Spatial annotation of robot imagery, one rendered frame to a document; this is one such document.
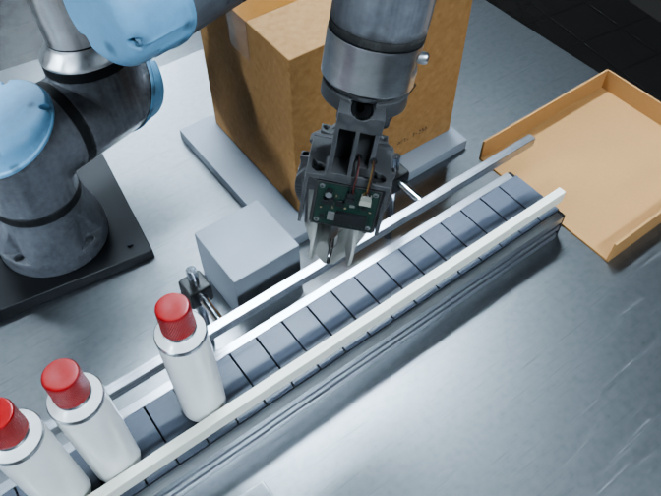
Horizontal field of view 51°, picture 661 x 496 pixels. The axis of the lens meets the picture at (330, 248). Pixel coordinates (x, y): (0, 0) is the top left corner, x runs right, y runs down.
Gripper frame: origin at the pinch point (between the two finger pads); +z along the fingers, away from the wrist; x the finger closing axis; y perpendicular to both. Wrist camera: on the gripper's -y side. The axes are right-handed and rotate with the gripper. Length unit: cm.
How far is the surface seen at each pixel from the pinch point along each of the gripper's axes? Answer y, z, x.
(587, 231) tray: -28.7, 12.8, 37.5
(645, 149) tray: -47, 8, 48
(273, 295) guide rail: -2.3, 10.8, -5.1
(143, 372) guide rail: 8.6, 14.6, -16.9
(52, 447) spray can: 20.0, 12.3, -21.6
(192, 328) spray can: 10.1, 4.2, -11.5
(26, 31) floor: -195, 89, -129
